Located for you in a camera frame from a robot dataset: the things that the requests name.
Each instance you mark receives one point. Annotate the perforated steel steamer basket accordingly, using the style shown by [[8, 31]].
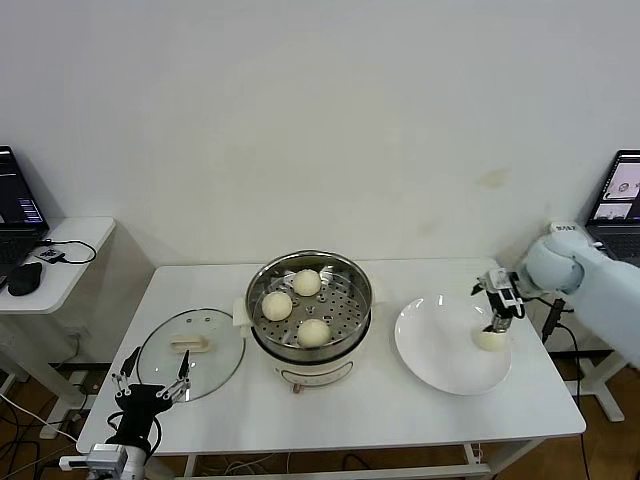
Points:
[[345, 310]]

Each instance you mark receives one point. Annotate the white main table frame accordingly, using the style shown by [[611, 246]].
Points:
[[472, 454]]

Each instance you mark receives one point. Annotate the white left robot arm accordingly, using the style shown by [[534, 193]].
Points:
[[135, 462]]

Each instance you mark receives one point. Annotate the white round plate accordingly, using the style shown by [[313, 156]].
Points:
[[435, 350]]

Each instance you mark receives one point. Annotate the white wall socket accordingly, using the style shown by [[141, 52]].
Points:
[[75, 334]]

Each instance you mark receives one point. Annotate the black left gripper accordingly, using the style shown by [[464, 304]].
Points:
[[140, 407]]

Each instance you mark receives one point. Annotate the grey laptop bright screen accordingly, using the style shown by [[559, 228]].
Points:
[[620, 190]]

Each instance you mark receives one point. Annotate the black laptop dark screen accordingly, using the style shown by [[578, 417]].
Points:
[[15, 200]]

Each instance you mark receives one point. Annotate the white side table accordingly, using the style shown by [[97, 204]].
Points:
[[75, 280], [600, 380]]

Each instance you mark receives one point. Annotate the small black hub box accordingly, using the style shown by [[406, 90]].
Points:
[[50, 254]]

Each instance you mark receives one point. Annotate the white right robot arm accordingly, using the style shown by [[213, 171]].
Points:
[[600, 290]]

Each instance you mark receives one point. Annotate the floor power strip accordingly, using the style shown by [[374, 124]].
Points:
[[84, 382]]

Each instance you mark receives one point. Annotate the black computer mouse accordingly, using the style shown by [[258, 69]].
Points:
[[25, 277]]

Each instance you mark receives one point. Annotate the white steamed baozi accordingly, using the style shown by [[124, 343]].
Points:
[[491, 342], [276, 306], [313, 332], [306, 282]]

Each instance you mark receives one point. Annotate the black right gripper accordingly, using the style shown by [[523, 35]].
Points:
[[505, 282]]

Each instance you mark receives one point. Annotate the cream electric cooker base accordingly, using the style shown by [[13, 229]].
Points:
[[315, 372]]

